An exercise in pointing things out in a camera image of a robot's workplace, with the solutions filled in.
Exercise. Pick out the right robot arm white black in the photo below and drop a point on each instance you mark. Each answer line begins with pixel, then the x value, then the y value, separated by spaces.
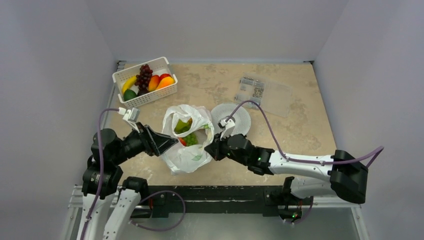
pixel 337 174

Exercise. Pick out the white plastic basket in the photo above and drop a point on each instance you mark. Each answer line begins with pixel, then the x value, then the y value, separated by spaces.
pixel 159 66

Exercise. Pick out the fake green pear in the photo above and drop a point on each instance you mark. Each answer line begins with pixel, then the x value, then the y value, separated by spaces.
pixel 183 126

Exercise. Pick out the fake green avocado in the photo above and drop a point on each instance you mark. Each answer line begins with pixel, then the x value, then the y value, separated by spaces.
pixel 129 94

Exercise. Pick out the clear plastic screw box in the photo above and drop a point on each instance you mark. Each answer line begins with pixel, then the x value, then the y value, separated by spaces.
pixel 272 96

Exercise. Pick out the fake yellow banana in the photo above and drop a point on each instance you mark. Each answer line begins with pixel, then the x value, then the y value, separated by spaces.
pixel 128 84

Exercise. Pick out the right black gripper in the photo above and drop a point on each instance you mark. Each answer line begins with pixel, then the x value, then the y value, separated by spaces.
pixel 220 148

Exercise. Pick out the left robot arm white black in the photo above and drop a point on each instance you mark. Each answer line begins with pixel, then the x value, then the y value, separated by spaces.
pixel 103 174

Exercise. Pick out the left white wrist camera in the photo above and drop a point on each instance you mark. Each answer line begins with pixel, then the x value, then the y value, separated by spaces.
pixel 130 116

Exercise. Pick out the fake green grapes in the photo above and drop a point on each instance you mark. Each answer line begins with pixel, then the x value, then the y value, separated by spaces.
pixel 191 139

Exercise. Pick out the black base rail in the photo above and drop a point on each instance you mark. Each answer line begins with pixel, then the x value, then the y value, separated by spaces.
pixel 268 201

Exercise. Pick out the fake red fruit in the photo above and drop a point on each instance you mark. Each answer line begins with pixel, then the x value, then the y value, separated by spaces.
pixel 182 141

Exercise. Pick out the white filament spool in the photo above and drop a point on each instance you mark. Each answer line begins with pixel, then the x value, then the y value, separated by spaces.
pixel 241 118

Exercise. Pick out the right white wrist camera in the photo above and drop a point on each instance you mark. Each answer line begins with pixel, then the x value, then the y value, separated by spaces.
pixel 227 126

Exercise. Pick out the fake orange mango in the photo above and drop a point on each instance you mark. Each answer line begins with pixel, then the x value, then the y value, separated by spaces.
pixel 153 83

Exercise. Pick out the white plastic bag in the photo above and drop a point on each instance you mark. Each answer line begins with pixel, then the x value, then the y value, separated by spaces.
pixel 193 129

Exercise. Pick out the fake red peach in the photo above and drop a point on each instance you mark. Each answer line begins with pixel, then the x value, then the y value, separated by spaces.
pixel 165 75

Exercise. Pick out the fake orange fruit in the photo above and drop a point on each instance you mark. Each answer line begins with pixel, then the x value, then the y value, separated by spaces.
pixel 165 82

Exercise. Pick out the fake purple grapes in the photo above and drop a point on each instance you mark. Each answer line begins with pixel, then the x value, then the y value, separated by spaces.
pixel 144 76

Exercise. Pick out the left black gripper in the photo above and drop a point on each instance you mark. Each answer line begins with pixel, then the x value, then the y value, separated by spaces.
pixel 153 142

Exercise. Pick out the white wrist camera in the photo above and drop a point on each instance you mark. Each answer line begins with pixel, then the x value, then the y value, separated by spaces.
pixel 130 116
pixel 227 126

